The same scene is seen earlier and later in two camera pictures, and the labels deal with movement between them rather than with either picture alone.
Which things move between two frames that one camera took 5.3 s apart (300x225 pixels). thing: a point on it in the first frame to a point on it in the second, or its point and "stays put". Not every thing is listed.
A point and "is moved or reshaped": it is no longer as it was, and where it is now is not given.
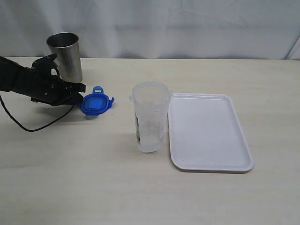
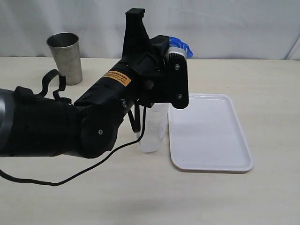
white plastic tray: [206, 135] stays put
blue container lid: [95, 103] is moved or reshaped
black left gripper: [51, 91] to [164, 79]
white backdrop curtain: [219, 29] stays put
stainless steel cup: [66, 46] stays put
